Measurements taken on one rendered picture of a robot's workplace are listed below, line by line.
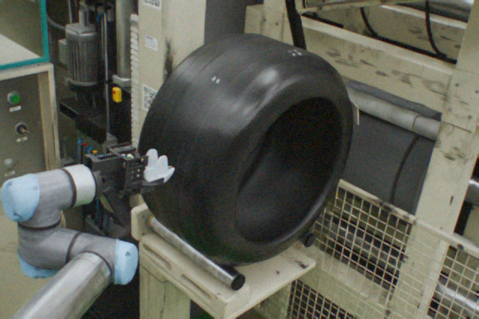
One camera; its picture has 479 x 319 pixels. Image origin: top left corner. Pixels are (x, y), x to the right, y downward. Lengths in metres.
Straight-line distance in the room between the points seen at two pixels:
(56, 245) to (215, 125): 0.39
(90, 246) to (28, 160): 0.84
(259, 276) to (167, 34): 0.70
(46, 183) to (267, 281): 0.77
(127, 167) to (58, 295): 0.31
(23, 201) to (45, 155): 0.84
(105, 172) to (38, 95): 0.70
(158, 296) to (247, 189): 0.48
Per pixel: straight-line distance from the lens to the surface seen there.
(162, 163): 1.18
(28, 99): 1.76
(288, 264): 1.67
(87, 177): 1.07
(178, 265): 1.54
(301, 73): 1.27
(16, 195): 1.02
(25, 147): 1.81
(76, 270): 0.96
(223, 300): 1.44
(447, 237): 1.59
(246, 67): 1.24
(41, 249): 1.07
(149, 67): 1.55
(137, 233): 1.62
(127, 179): 1.12
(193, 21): 1.51
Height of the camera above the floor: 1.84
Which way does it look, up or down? 29 degrees down
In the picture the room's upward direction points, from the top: 5 degrees clockwise
